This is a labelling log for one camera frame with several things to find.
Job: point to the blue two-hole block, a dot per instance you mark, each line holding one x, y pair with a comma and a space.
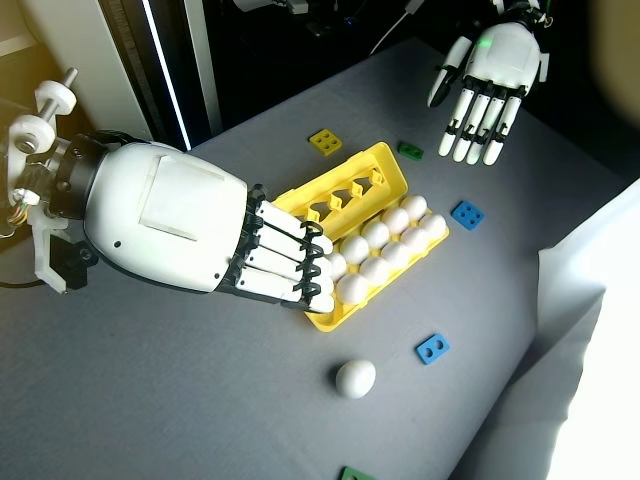
425, 356

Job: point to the grey metal post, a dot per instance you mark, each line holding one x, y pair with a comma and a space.
202, 60

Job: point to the white toy egg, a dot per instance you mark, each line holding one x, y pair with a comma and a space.
352, 288
415, 240
433, 226
414, 206
396, 254
376, 234
355, 378
396, 220
339, 265
355, 249
375, 270

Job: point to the small green block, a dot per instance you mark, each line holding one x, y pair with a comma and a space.
406, 152

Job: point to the dark green flat block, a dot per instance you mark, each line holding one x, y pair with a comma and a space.
357, 474

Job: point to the grey table cloth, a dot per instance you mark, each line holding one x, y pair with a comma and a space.
200, 400

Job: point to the yellow egg carton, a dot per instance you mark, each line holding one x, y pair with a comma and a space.
385, 165

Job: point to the white cloth sheet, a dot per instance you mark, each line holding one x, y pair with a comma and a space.
575, 280

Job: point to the white grey device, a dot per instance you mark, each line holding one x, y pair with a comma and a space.
260, 5

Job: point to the black panel with light strip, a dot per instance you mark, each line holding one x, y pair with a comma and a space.
130, 50

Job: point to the white metal frame post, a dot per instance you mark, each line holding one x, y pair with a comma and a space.
85, 50

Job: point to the blue four-hole square block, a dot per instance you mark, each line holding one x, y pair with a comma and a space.
467, 223

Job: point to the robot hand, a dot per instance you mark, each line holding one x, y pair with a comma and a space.
165, 210
502, 55

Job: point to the yellow four-hole square block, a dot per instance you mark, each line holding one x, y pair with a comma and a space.
320, 149

